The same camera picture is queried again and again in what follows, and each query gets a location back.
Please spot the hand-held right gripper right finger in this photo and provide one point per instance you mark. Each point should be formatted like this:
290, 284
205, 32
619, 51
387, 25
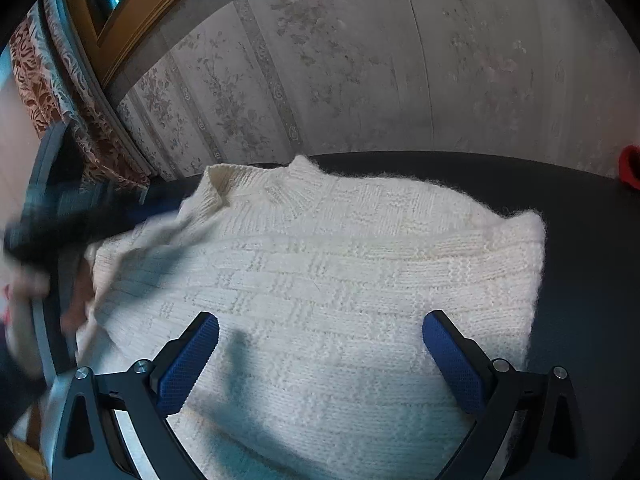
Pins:
450, 360

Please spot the white knit sweater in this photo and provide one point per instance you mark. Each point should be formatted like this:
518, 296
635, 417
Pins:
325, 285

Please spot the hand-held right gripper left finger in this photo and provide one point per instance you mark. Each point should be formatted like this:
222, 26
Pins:
185, 360

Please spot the red garment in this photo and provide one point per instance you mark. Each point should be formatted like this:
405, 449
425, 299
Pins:
631, 165

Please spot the brown floral curtain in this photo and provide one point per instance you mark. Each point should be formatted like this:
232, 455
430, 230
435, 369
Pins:
40, 90

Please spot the person's left hand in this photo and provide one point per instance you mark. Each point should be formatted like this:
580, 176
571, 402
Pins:
75, 310

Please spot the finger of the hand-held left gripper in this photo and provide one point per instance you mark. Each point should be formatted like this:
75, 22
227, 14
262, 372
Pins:
150, 210

